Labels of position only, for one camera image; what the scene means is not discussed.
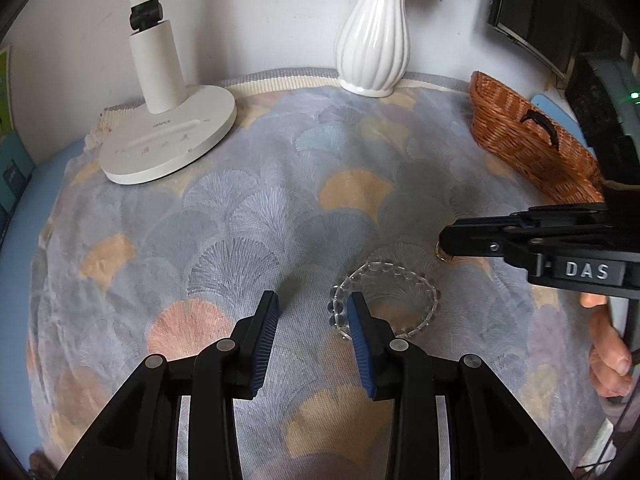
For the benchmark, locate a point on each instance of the person's right hand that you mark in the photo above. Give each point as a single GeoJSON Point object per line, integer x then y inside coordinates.
{"type": "Point", "coordinates": [607, 355]}

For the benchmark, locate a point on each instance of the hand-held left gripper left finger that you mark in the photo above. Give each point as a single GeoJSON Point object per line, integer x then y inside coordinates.
{"type": "Point", "coordinates": [265, 340]}

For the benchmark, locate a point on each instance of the fan-patterned grey cloth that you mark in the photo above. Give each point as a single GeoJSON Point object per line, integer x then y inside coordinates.
{"type": "Point", "coordinates": [225, 210]}

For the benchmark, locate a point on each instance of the brown wicker basket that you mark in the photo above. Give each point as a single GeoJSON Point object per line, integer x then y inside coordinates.
{"type": "Point", "coordinates": [505, 130]}

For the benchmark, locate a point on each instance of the white ribbed vase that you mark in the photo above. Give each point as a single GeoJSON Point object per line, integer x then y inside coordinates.
{"type": "Point", "coordinates": [370, 35]}

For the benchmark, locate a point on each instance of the white desk lamp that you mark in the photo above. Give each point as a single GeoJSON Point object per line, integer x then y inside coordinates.
{"type": "Point", "coordinates": [165, 145]}

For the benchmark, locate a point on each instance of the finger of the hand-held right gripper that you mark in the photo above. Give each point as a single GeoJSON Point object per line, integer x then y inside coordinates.
{"type": "Point", "coordinates": [480, 242]}
{"type": "Point", "coordinates": [560, 215]}

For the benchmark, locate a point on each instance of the black monitor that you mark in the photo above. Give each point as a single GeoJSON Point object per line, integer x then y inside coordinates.
{"type": "Point", "coordinates": [540, 5]}

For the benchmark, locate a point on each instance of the row of books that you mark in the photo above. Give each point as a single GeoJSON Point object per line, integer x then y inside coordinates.
{"type": "Point", "coordinates": [10, 160]}

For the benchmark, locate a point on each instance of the black wrist watch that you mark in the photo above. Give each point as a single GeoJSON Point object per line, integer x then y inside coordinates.
{"type": "Point", "coordinates": [547, 127]}

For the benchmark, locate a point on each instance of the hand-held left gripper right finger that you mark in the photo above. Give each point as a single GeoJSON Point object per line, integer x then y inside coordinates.
{"type": "Point", "coordinates": [360, 345]}

